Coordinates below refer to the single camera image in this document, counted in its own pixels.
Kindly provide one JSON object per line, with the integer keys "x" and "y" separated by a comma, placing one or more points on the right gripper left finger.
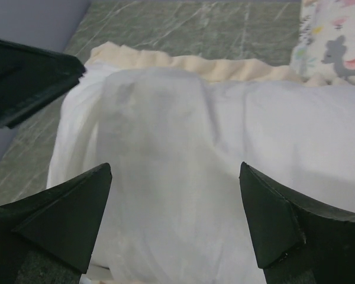
{"x": 49, "y": 237}

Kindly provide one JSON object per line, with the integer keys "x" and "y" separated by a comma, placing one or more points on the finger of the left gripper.
{"x": 31, "y": 78}

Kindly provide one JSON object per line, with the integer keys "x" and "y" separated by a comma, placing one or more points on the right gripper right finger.
{"x": 296, "y": 239}

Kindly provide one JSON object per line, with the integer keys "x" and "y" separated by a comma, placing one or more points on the grey pillowcase with cream ruffle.
{"x": 213, "y": 71}

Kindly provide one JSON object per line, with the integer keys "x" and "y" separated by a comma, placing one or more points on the white pillow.
{"x": 175, "y": 143}

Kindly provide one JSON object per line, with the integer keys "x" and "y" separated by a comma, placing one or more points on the animal print pillow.
{"x": 326, "y": 43}

